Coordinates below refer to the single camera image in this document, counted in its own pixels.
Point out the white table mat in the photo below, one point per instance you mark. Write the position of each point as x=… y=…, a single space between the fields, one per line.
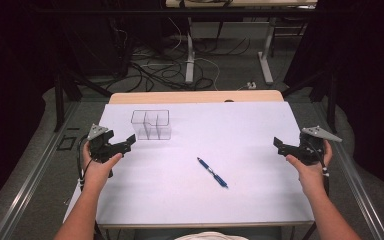
x=193 y=200

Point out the person's left hand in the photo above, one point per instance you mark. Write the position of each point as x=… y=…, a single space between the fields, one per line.
x=96 y=173

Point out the person's light clothing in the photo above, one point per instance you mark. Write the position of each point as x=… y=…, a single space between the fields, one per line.
x=210 y=236

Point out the person's right hand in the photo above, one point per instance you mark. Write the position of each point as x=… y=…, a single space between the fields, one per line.
x=313 y=178

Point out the dark curtain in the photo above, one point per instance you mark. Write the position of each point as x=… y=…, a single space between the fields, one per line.
x=13 y=83
x=370 y=83

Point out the black metal stand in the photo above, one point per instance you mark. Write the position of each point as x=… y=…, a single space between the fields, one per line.
x=59 y=100
x=330 y=96

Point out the white desk with metal legs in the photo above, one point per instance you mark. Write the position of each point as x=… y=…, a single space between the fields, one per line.
x=190 y=60

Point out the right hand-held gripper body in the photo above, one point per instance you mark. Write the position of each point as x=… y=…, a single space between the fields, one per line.
x=310 y=148

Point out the blue pen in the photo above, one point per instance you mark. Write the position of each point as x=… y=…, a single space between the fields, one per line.
x=212 y=173

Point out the clear plastic organizer box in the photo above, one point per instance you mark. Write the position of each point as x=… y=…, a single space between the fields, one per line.
x=150 y=125

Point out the white power plug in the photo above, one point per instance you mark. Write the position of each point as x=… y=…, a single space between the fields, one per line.
x=251 y=85

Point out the wooden table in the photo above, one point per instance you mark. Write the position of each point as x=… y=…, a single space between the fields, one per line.
x=193 y=96

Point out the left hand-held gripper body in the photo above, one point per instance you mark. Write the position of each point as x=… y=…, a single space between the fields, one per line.
x=100 y=146

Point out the aluminium floor rail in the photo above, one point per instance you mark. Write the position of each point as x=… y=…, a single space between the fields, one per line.
x=30 y=180
x=360 y=186

